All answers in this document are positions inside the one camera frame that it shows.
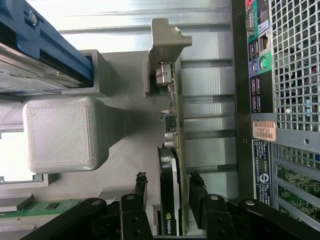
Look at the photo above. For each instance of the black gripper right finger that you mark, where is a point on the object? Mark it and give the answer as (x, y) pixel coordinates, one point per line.
(215, 217)

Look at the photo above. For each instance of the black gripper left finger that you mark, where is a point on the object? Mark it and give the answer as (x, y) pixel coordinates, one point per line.
(133, 217)

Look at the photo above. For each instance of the green motherboard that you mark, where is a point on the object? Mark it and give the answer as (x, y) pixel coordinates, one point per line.
(297, 180)

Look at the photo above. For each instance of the green RAM stick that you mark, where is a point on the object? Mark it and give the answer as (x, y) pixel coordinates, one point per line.
(37, 208)

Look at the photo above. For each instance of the grey parts rack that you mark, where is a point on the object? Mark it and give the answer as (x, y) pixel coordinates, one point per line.
(62, 135)

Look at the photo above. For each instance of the open grey PC case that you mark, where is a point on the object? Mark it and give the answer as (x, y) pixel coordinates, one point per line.
(287, 130)

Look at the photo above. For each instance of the hard disk in blue caddy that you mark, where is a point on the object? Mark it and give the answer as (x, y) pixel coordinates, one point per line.
(37, 37)

